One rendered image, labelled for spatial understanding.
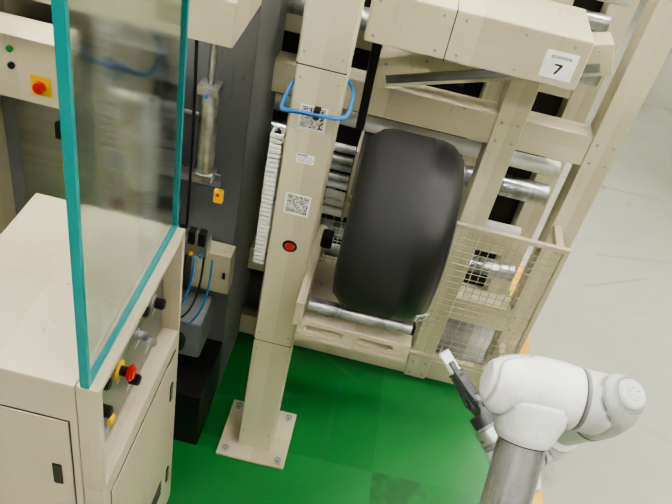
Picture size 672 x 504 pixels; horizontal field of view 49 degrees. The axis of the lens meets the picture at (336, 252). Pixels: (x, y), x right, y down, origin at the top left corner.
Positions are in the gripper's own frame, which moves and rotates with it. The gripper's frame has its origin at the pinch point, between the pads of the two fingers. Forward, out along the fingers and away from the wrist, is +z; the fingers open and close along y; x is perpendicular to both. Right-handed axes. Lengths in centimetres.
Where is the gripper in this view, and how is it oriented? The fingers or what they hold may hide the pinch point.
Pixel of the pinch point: (449, 361)
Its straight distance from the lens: 215.2
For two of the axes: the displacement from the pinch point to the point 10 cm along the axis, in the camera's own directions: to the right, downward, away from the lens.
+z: -4.9, -8.3, 2.6
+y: -0.7, 3.4, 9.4
